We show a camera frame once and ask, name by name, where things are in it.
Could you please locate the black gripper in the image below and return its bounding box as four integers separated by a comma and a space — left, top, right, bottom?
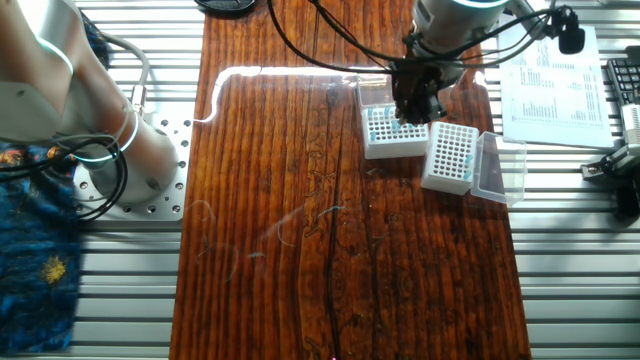
389, 60, 462, 126

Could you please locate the white pipette tip holder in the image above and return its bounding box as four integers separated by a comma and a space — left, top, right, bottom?
360, 103, 431, 161
420, 121, 480, 196

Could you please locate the printed paper sheet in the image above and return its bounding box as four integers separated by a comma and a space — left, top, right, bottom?
498, 17, 615, 150

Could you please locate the brown wooden board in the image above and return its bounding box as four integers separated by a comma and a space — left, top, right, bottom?
168, 0, 532, 360

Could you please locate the black keyboard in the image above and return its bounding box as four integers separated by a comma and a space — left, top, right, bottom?
605, 57, 640, 107

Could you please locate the blue painted cloth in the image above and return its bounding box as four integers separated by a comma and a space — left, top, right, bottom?
0, 9, 112, 354

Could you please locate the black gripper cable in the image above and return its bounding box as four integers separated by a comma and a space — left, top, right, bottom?
267, 0, 561, 75

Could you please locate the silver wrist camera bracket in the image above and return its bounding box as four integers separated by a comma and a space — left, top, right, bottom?
509, 0, 554, 39

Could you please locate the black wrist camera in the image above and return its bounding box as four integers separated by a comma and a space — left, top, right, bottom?
552, 5, 586, 55

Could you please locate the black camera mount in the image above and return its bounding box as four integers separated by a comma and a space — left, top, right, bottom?
579, 144, 640, 219

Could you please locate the silver perforated base plate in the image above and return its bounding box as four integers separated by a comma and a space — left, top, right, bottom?
73, 113, 194, 222

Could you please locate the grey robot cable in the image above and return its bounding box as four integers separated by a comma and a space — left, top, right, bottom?
99, 32, 152, 117

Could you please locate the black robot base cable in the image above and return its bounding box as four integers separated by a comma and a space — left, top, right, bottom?
0, 134, 131, 221

